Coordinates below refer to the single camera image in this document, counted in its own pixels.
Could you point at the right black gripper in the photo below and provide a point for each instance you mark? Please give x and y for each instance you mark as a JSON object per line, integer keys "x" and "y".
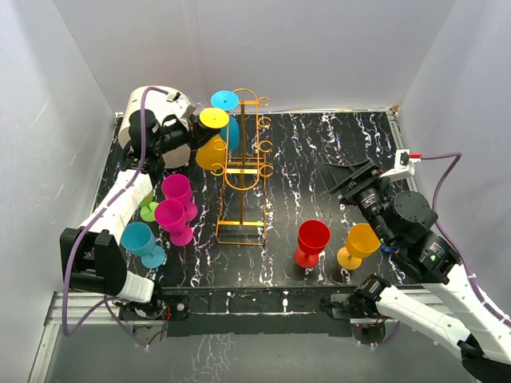
{"x": 360, "y": 175}

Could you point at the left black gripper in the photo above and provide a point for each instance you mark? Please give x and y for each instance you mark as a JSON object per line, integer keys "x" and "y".
{"x": 196, "y": 132}

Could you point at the orange wine glass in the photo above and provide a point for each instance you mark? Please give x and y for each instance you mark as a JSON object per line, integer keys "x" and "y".
{"x": 212, "y": 155}
{"x": 360, "y": 244}

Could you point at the blue wine glass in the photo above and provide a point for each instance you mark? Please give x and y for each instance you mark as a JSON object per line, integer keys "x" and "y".
{"x": 139, "y": 240}
{"x": 228, "y": 100}

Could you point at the red wine glass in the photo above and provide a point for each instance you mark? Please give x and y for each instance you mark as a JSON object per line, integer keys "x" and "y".
{"x": 313, "y": 237}

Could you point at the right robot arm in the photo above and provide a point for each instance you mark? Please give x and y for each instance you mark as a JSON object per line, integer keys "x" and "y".
{"x": 475, "y": 331}

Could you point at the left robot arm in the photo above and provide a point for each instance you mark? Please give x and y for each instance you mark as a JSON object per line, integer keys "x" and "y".
{"x": 90, "y": 254}

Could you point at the magenta wine glass rear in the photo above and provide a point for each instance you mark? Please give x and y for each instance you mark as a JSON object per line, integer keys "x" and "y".
{"x": 178, "y": 187}

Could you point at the magenta wine glass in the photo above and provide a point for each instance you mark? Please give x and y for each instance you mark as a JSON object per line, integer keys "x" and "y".
{"x": 178, "y": 187}
{"x": 171, "y": 217}

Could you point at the magenta wine glass front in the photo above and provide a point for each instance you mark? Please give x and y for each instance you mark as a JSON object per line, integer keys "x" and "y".
{"x": 171, "y": 217}

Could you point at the green wine glass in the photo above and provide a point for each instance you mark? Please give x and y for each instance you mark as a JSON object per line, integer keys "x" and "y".
{"x": 147, "y": 208}

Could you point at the white cylindrical container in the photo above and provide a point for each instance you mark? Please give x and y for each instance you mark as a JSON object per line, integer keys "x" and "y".
{"x": 157, "y": 106}

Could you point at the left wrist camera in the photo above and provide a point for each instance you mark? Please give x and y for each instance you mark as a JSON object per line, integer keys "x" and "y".
{"x": 181, "y": 106}

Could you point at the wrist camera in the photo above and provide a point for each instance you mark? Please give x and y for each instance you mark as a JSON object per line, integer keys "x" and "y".
{"x": 181, "y": 106}
{"x": 404, "y": 165}

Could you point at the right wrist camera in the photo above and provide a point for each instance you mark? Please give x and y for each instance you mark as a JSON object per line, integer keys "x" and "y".
{"x": 404, "y": 165}

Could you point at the blue handled tool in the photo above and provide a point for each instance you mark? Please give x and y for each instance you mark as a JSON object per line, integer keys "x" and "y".
{"x": 389, "y": 249}

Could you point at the gold wire glass rack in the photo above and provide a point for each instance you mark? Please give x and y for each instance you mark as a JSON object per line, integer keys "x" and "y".
{"x": 244, "y": 173}

